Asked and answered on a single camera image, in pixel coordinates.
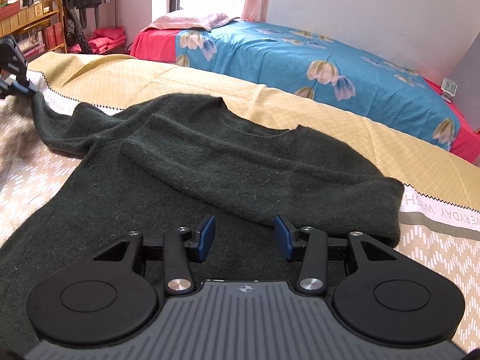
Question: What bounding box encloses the wooden shelf unit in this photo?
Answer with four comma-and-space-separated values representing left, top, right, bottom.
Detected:
1, 0, 68, 59

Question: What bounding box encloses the patterned yellow beige bedspread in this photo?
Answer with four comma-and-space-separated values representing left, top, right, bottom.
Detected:
1, 53, 479, 350

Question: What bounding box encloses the red clothes pile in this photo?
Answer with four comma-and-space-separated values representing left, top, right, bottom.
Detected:
86, 26, 127, 55

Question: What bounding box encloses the dark green knit sweater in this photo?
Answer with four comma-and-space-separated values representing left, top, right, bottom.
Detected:
1, 94, 404, 352

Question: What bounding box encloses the pink pillow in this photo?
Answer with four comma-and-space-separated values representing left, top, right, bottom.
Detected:
142, 9, 237, 32

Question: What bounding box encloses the blue floral quilt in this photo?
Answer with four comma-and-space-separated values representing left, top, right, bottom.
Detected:
175, 19, 461, 151

